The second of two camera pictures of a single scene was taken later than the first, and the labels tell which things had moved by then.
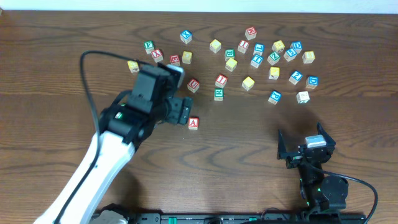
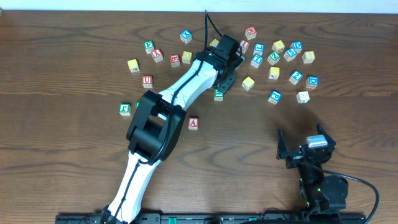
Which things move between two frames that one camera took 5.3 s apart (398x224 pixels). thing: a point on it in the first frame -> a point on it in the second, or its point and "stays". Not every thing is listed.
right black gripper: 303,152 stays
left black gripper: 183,111 -> 227,81
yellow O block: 278,46 stays
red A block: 193,123 stays
